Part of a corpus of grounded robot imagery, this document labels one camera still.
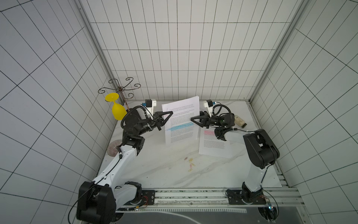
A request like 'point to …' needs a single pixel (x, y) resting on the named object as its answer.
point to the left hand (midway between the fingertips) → (171, 114)
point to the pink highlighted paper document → (210, 144)
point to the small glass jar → (239, 122)
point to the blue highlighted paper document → (179, 127)
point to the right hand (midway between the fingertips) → (192, 117)
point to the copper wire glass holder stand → (121, 89)
